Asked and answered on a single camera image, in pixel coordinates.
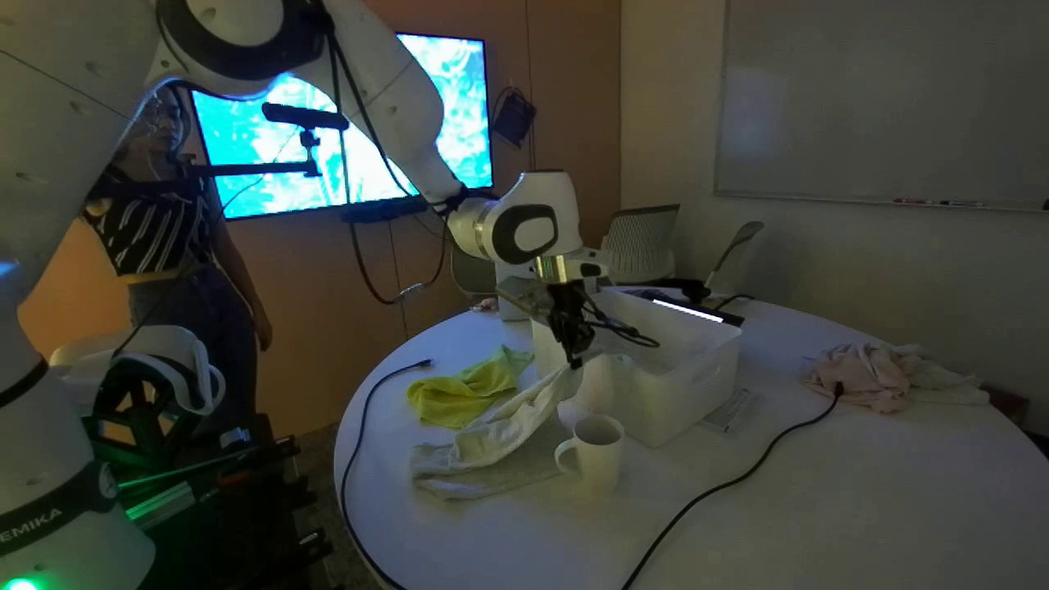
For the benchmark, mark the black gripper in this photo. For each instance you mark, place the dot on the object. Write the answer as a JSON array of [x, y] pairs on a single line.
[[563, 279]]

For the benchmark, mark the white plastic basket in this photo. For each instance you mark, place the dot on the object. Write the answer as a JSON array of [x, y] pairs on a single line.
[[664, 383]]

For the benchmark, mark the white grey towel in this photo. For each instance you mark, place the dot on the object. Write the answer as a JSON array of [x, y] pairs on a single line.
[[468, 460]]

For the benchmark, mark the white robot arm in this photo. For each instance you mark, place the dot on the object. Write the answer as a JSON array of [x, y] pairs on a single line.
[[77, 81]]

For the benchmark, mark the white ceramic mug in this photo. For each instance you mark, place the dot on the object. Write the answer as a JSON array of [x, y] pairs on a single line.
[[593, 452]]

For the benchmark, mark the silver laptop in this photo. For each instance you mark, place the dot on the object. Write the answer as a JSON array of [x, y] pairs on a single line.
[[522, 296]]

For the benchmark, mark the tablet with lit screen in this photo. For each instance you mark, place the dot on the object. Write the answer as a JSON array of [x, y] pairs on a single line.
[[696, 313]]

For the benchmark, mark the yellow towel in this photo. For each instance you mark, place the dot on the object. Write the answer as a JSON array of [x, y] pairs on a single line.
[[457, 396]]

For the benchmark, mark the pink cloth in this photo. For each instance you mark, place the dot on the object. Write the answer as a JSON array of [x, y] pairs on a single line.
[[865, 376]]

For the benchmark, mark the white headset on stand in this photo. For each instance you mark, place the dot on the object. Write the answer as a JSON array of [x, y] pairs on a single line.
[[159, 389]]

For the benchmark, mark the whiteboard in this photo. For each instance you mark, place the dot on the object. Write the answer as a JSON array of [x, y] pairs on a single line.
[[898, 102]]

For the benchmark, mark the person in striped shirt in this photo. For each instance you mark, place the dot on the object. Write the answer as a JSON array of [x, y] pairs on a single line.
[[165, 238]]

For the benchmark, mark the wall monitor screen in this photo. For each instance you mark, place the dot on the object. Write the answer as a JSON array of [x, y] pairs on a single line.
[[327, 140]]

